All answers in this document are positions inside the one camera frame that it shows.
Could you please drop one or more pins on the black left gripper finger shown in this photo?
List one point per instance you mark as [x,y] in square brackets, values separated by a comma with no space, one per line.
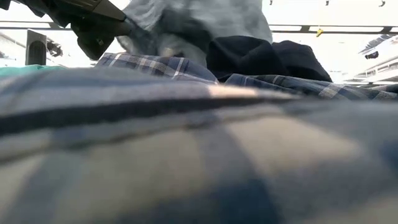
[96,8]
[96,40]

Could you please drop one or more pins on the light blue plaid garment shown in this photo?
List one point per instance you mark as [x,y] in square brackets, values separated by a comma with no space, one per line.
[149,65]

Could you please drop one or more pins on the grey garment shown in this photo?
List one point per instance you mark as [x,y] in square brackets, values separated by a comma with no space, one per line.
[202,18]

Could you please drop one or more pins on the large blue plaid shirt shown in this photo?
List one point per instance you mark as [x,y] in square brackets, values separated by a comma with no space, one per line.
[186,155]

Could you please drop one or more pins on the turquoise garment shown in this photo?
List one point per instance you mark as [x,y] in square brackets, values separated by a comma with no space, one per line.
[18,71]

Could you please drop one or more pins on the navy blue garment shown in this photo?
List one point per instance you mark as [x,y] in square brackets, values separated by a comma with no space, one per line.
[248,56]

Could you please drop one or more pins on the small yellow hanging clip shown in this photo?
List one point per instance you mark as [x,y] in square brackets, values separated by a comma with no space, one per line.
[319,32]

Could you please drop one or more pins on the small dark background object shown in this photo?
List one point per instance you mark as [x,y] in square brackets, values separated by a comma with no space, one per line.
[372,55]

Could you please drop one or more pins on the white background shelving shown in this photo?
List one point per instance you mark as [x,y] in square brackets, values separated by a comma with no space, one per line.
[385,67]

